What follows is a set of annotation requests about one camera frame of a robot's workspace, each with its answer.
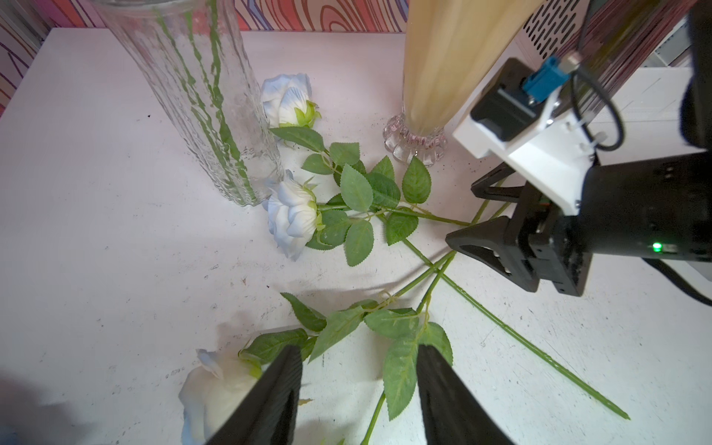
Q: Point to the clear glass vase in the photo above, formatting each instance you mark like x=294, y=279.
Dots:
x=128, y=21

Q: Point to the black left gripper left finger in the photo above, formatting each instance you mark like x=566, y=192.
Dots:
x=268, y=414

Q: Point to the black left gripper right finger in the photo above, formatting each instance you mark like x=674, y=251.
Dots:
x=451, y=414

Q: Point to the white plastic file organizer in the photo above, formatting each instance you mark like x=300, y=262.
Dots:
x=546, y=29

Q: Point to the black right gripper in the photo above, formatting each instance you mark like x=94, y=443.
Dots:
x=657, y=210

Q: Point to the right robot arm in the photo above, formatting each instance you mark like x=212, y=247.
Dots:
x=695, y=112

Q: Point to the purple ribbed glass vase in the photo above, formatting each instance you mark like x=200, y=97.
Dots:
x=617, y=37

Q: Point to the yellow fluted glass vase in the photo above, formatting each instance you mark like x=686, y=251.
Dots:
x=450, y=47

